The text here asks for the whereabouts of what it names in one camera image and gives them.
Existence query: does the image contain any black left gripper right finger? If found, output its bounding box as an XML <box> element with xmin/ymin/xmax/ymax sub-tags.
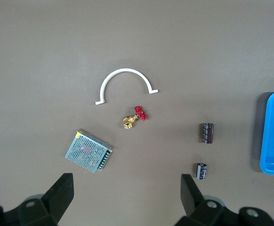
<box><xmin>174</xmin><ymin>174</ymin><xmax>274</xmax><ymax>226</ymax></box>

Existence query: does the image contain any brass valve red handle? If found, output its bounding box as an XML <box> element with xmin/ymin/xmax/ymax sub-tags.
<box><xmin>123</xmin><ymin>105</ymin><xmax>148</xmax><ymax>129</ymax></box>

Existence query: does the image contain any white curved pipe clamp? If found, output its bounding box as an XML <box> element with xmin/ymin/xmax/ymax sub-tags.
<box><xmin>95</xmin><ymin>68</ymin><xmax>159</xmax><ymax>105</ymax></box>

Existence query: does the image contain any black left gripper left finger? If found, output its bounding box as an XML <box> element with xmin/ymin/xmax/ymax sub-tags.
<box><xmin>0</xmin><ymin>173</ymin><xmax>74</xmax><ymax>226</ymax></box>

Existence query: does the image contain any brown table mat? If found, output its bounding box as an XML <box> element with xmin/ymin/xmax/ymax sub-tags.
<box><xmin>0</xmin><ymin>0</ymin><xmax>274</xmax><ymax>226</ymax></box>

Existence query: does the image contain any metal mesh power supply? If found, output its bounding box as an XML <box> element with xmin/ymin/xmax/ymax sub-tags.
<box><xmin>65</xmin><ymin>128</ymin><xmax>114</xmax><ymax>173</ymax></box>

